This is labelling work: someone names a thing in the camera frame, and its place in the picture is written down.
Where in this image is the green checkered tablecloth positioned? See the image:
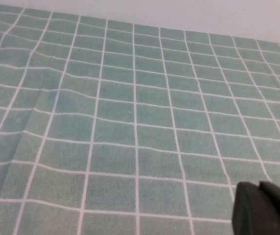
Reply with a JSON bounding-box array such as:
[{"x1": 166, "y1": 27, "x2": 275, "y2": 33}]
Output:
[{"x1": 0, "y1": 2, "x2": 280, "y2": 235}]

